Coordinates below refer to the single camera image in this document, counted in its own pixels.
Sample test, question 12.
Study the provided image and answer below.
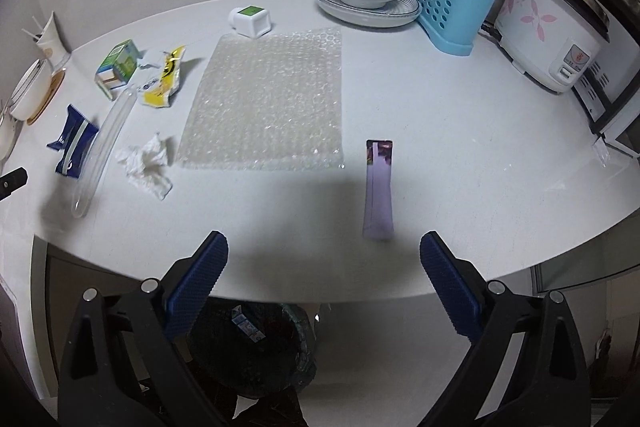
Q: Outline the white microwave oven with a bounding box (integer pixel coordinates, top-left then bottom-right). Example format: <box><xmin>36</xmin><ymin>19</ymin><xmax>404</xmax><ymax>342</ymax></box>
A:
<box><xmin>572</xmin><ymin>43</ymin><xmax>639</xmax><ymax>158</ymax></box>

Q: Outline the purple sachet wrapper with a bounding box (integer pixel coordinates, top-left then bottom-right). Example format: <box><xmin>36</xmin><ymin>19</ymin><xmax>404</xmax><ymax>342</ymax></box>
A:
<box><xmin>362</xmin><ymin>140</ymin><xmax>395</xmax><ymax>241</ymax></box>

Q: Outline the yellow white snack wrapper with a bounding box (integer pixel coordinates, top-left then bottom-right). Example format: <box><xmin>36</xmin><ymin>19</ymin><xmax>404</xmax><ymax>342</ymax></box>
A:
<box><xmin>137</xmin><ymin>46</ymin><xmax>186</xmax><ymax>108</ymax></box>

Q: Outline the clear bubble wrap sheet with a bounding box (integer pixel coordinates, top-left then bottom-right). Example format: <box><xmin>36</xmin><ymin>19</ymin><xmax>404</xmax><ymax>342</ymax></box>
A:
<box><xmin>176</xmin><ymin>27</ymin><xmax>344</xmax><ymax>170</ymax></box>

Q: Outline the black mesh trash bin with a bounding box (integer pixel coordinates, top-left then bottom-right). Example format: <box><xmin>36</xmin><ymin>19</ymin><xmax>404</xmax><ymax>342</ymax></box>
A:
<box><xmin>186</xmin><ymin>298</ymin><xmax>317</xmax><ymax>426</ymax></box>

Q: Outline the white bowl with lid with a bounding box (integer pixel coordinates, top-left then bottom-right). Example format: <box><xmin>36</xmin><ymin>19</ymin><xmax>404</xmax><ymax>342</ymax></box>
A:
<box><xmin>9</xmin><ymin>58</ymin><xmax>52</xmax><ymax>121</ymax></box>

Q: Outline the blue plastic utensil holder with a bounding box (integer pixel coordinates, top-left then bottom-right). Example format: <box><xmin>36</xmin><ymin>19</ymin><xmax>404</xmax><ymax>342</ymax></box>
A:
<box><xmin>416</xmin><ymin>0</ymin><xmax>495</xmax><ymax>56</ymax></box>

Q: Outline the green white carton box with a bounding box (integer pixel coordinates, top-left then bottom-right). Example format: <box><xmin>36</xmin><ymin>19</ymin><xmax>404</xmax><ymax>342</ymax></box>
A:
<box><xmin>94</xmin><ymin>39</ymin><xmax>141</xmax><ymax>101</ymax></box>

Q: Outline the white bottle green label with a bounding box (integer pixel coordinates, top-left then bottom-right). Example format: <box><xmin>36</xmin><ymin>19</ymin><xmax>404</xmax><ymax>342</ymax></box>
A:
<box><xmin>228</xmin><ymin>5</ymin><xmax>272</xmax><ymax>39</ymax></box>

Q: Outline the white floral rice cooker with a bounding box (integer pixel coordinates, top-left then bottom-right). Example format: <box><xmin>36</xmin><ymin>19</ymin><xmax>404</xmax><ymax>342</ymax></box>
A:
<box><xmin>495</xmin><ymin>0</ymin><xmax>610</xmax><ymax>94</ymax></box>

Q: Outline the dark blue cookie wrapper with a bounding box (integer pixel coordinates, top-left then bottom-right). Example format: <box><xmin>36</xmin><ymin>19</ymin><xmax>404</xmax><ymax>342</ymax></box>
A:
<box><xmin>47</xmin><ymin>104</ymin><xmax>99</xmax><ymax>179</ymax></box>

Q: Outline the crumpled white tissue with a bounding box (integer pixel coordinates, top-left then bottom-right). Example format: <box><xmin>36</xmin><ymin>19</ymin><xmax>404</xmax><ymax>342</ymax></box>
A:
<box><xmin>115</xmin><ymin>133</ymin><xmax>172</xmax><ymax>200</ymax></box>

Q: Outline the wooden coaster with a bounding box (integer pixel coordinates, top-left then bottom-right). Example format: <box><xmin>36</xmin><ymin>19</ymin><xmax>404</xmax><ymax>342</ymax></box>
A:
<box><xmin>25</xmin><ymin>68</ymin><xmax>66</xmax><ymax>126</ymax></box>

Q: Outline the blue rimmed plate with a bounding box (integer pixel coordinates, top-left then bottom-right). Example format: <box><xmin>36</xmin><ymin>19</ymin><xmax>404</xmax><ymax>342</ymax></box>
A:
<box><xmin>316</xmin><ymin>0</ymin><xmax>422</xmax><ymax>29</ymax></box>

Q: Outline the clear plastic toothbrush case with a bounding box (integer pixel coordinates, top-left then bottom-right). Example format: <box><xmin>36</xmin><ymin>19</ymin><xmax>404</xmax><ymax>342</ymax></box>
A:
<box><xmin>70</xmin><ymin>88</ymin><xmax>137</xmax><ymax>219</ymax></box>

